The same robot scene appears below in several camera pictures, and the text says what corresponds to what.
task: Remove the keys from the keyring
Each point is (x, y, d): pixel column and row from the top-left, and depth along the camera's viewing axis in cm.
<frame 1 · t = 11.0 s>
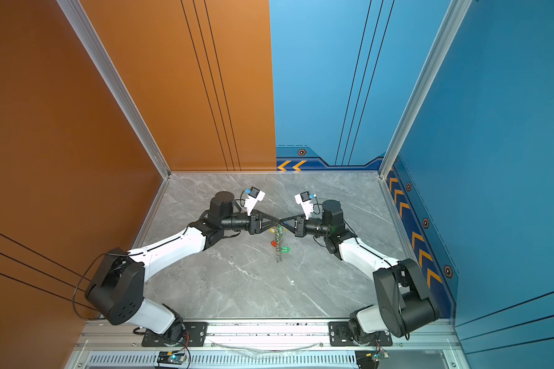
left hand: (276, 220, 77), fingers open
right hand: (279, 224, 79), fingers closed
grey metal key holder: (278, 247, 93), point 2 cm above the table
red key tag: (273, 243, 95), point 2 cm above the table
green key tag: (285, 249, 94), on the table

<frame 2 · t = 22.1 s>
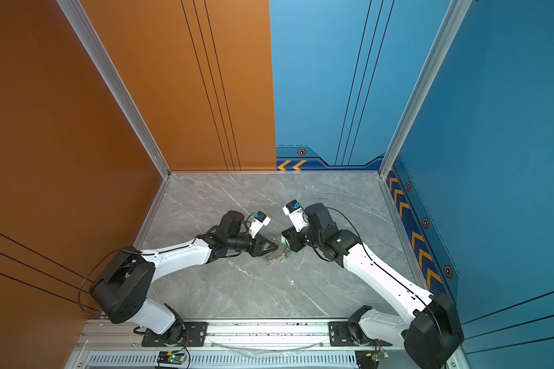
left hand: (275, 245, 82), fingers open
right hand: (281, 233, 77), fingers closed
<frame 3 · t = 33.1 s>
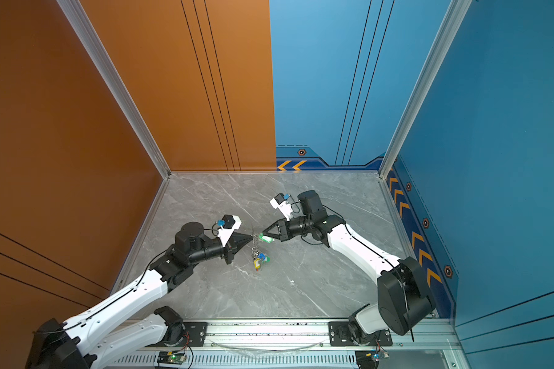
left hand: (250, 235, 73), fingers closed
right hand: (265, 233, 75), fingers closed
yellow key tag: (257, 263, 78), point 13 cm above the table
blue key tag: (262, 256, 77), point 15 cm above the table
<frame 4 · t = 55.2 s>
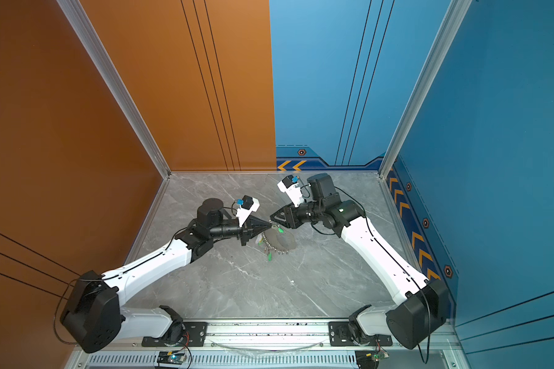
left hand: (269, 224, 73), fingers closed
right hand: (273, 216, 71), fingers open
